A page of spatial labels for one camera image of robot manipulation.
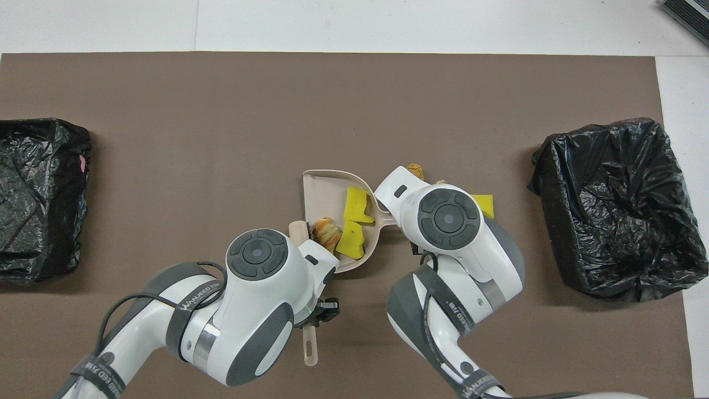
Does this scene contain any small yellow sponge chunk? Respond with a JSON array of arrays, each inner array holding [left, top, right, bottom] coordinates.
[[472, 193, 496, 219]]

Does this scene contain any black-bagged bin with pink spot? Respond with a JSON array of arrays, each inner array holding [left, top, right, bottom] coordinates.
[[0, 117, 93, 283]]

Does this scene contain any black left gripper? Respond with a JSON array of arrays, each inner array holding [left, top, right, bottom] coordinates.
[[310, 298, 340, 328]]

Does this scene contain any beige brush with black bristles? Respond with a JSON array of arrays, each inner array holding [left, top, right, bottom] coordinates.
[[288, 221, 321, 367]]

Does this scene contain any brown table mat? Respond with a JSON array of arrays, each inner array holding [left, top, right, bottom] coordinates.
[[0, 52, 696, 399]]

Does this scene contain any notched yellow sponge chunk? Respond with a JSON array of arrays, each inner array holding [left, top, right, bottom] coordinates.
[[343, 186, 376, 224]]

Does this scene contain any striped toy croissant piece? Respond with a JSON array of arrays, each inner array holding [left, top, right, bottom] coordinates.
[[310, 217, 343, 254]]

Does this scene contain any dark grey ribbed object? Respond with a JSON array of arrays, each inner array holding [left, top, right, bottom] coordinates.
[[660, 0, 709, 48]]

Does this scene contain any beige plastic dustpan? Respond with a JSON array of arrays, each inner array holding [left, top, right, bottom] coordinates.
[[302, 169, 399, 274]]

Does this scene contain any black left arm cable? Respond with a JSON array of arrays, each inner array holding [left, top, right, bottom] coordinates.
[[97, 260, 228, 361]]

